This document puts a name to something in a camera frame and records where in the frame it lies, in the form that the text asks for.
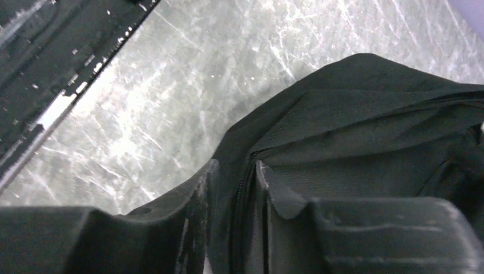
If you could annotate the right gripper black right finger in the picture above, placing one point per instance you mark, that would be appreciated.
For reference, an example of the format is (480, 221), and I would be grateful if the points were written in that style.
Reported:
(363, 235)

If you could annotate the black student backpack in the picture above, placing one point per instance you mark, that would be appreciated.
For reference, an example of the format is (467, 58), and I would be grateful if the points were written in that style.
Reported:
(363, 127)

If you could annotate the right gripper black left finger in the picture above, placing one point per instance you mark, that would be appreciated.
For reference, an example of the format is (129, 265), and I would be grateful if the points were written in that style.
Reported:
(166, 235)

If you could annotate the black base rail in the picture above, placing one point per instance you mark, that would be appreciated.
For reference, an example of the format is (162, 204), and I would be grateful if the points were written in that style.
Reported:
(51, 52)

